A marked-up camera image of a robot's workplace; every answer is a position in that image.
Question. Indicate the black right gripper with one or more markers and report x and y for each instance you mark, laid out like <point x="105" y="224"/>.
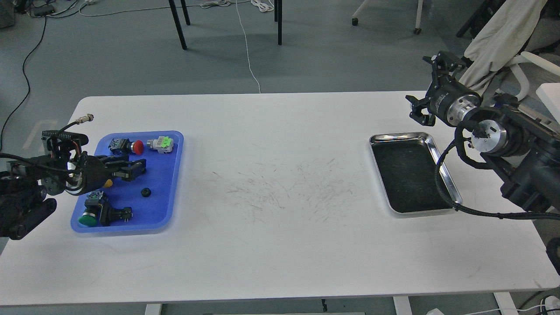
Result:
<point x="447" y="99"/>

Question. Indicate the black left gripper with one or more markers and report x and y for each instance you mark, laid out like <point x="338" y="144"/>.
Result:
<point x="94" y="172"/>

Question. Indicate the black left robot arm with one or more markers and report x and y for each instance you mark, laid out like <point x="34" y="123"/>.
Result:
<point x="29" y="185"/>

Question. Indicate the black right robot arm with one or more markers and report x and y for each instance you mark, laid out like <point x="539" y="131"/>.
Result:
<point x="521" y="149"/>

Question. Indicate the blue plastic tray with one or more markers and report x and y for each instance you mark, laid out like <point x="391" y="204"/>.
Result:
<point x="150" y="214"/>

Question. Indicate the silver metal tray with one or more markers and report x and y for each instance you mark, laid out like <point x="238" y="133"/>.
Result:
<point x="406" y="166"/>

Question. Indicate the beige cloth on chair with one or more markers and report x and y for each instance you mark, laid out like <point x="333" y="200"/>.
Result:
<point x="500" y="40"/>

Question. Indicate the black table leg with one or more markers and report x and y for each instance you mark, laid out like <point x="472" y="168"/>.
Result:
<point x="177" y="24"/>

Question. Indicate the red push button switch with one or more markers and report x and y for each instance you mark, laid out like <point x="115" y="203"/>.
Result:
<point x="123" y="146"/>

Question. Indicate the grey green switch module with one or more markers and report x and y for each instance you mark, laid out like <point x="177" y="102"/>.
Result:
<point x="162" y="144"/>

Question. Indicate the black switch block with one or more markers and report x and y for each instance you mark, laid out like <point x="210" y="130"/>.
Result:
<point x="110" y="214"/>

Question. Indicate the green push button switch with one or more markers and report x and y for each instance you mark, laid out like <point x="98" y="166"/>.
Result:
<point x="94" y="205"/>

